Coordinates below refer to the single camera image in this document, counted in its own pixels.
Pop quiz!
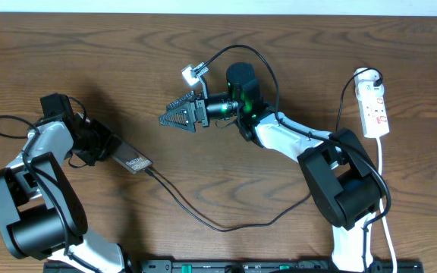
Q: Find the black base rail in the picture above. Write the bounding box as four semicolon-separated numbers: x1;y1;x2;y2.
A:
42;259;424;273

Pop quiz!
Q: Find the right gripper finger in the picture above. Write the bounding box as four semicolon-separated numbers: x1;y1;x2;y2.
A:
166;90;196;111
159;102;196;133

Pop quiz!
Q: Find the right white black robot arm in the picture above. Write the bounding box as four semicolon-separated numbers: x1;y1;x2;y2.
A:
159;62;390;272

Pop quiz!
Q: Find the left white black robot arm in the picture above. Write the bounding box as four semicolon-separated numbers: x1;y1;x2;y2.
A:
0;93;133;272

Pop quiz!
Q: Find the Galaxy S25 Ultra smartphone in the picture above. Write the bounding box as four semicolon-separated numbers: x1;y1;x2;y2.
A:
110;136;152;174

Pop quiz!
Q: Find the black charger cable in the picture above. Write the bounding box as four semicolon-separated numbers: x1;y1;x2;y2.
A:
144;67;384;233

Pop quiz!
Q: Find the white power strip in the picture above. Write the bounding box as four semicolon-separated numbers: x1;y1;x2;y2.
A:
354;67;390;139

